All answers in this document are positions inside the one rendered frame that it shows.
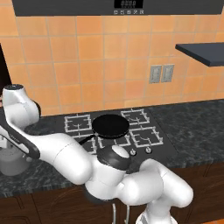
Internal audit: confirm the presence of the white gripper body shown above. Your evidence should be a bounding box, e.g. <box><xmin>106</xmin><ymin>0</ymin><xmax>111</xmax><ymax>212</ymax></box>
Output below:
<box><xmin>0</xmin><ymin>136</ymin><xmax>10</xmax><ymax>150</ymax></box>

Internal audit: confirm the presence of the grey kettle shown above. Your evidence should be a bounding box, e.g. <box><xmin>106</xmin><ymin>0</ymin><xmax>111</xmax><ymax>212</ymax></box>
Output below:
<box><xmin>0</xmin><ymin>145</ymin><xmax>33</xmax><ymax>177</ymax></box>

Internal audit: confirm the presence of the brown cupboard door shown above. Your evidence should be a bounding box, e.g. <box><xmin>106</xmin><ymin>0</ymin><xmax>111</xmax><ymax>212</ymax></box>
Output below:
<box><xmin>31</xmin><ymin>185</ymin><xmax>116</xmax><ymax>224</ymax></box>
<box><xmin>168</xmin><ymin>162</ymin><xmax>224</xmax><ymax>224</ymax></box>
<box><xmin>0</xmin><ymin>194</ymin><xmax>42</xmax><ymax>224</ymax></box>

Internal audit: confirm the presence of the dark tall cabinet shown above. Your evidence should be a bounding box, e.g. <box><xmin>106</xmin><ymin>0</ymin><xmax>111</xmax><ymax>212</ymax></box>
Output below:
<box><xmin>0</xmin><ymin>43</ymin><xmax>13</xmax><ymax>95</ymax></box>

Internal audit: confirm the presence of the black frying pan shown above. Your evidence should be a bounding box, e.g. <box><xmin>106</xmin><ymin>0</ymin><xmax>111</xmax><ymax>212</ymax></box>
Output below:
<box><xmin>77</xmin><ymin>114</ymin><xmax>130</xmax><ymax>145</ymax></box>

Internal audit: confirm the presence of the black hob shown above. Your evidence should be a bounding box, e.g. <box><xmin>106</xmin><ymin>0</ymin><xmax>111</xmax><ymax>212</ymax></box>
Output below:
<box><xmin>54</xmin><ymin>107</ymin><xmax>179</xmax><ymax>168</ymax></box>

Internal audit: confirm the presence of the silver cupboard handle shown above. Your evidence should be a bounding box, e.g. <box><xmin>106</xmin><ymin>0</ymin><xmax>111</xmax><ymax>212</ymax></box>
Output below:
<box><xmin>111</xmin><ymin>202</ymin><xmax>117</xmax><ymax>224</ymax></box>
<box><xmin>125</xmin><ymin>204</ymin><xmax>131</xmax><ymax>224</ymax></box>

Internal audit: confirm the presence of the grey wall socket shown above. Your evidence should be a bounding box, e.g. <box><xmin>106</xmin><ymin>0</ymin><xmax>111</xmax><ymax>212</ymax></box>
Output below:
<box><xmin>149</xmin><ymin>64</ymin><xmax>163</xmax><ymax>85</ymax></box>
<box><xmin>161</xmin><ymin>64</ymin><xmax>175</xmax><ymax>83</ymax></box>

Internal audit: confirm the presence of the dark wall shelf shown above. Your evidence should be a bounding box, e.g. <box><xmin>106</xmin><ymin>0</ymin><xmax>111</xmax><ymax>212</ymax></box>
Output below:
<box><xmin>174</xmin><ymin>42</ymin><xmax>224</xmax><ymax>67</ymax></box>

